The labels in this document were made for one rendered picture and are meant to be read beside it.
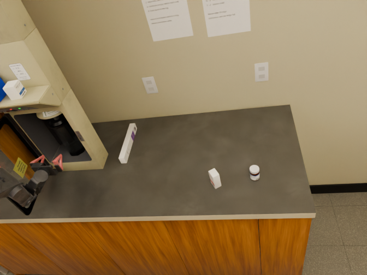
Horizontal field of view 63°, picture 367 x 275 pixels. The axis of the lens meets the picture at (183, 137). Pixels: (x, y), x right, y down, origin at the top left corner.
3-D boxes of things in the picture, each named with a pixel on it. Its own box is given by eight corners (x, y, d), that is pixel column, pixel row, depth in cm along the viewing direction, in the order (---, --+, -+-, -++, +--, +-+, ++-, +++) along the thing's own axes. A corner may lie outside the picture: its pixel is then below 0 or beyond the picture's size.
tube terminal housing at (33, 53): (67, 140, 189) (-12, 24, 136) (114, 136, 182) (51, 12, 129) (51, 172, 171) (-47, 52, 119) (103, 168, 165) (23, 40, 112)
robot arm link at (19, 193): (-19, 176, 90) (9, 199, 90) (-3, 162, 92) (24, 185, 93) (8, 194, 128) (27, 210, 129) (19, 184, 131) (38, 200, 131)
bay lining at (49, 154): (66, 132, 183) (34, 84, 158) (105, 129, 177) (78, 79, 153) (49, 162, 166) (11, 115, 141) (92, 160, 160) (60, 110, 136)
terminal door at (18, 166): (48, 168, 167) (4, 114, 139) (28, 216, 145) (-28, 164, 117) (47, 168, 167) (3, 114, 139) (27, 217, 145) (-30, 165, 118)
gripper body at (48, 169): (32, 164, 139) (24, 177, 133) (51, 163, 136) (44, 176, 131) (39, 172, 143) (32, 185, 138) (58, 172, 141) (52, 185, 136)
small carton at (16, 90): (16, 93, 126) (7, 81, 122) (27, 91, 126) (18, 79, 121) (11, 100, 123) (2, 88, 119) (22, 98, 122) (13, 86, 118)
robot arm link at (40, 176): (10, 193, 127) (25, 207, 127) (14, 181, 119) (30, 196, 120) (32, 176, 136) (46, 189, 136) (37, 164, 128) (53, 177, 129)
